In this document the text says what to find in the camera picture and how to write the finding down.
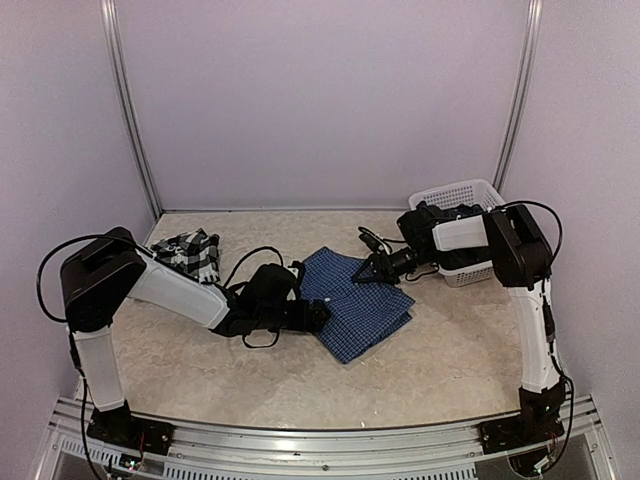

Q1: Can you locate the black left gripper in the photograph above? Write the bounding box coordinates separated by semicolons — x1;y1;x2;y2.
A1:
257;299;331;333

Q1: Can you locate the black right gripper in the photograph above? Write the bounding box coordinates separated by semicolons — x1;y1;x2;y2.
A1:
351;248;436;290

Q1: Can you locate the blue checked long sleeve shirt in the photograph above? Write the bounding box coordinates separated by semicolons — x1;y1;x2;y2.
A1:
301;247;415;364

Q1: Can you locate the white plastic laundry basket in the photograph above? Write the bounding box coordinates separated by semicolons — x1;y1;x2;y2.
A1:
408;179;504;288

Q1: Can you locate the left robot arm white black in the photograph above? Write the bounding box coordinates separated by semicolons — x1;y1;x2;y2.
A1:
60;227;331;445

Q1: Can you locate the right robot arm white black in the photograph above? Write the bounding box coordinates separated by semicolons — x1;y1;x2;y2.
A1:
351;202;565;444

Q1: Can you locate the dark striped shirt in basket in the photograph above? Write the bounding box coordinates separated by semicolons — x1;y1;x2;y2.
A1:
416;201;485;221

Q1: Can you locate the folded black white plaid shirt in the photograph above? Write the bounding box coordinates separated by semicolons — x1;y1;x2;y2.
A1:
150;228;220;285

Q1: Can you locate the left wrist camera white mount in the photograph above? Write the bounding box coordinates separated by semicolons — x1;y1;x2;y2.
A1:
286;261;306;301

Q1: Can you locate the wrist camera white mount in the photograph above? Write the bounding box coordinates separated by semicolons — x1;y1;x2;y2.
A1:
358;226;392;255
286;261;306;301

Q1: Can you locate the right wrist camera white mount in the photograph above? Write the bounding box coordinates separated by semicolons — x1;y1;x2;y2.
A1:
358;226;392;255

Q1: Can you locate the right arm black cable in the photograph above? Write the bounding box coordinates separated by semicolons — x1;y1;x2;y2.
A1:
509;199;564;271

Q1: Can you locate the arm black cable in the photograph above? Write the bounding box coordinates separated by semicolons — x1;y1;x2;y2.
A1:
34;234;101;324
509;199;564;271

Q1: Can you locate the front aluminium rail frame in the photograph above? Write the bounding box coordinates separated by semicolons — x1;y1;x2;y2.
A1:
31;396;619;479

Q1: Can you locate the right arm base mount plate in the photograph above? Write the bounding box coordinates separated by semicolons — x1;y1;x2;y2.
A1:
478;415;565;455

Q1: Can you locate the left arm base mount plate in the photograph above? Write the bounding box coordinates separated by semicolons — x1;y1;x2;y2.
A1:
87;416;175;456

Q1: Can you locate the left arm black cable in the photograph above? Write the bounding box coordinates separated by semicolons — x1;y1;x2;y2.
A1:
34;234;101;324

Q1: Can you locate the right aluminium frame post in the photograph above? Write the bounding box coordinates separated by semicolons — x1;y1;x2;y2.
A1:
492;0;544;193

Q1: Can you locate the aluminium frame post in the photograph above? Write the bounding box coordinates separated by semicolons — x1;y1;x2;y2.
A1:
492;0;544;193
100;0;164;221

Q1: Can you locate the left aluminium frame post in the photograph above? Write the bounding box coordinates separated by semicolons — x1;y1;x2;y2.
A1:
100;0;164;221

